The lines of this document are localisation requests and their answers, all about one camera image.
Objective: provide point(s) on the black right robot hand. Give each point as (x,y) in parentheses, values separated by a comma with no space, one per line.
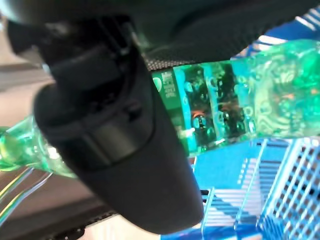
(125,162)

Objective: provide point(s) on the blue plastic shopping basket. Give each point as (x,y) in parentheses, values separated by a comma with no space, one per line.
(225,175)

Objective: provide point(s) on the green soda bottle yellow cap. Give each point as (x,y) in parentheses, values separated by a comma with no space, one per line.
(225,100)

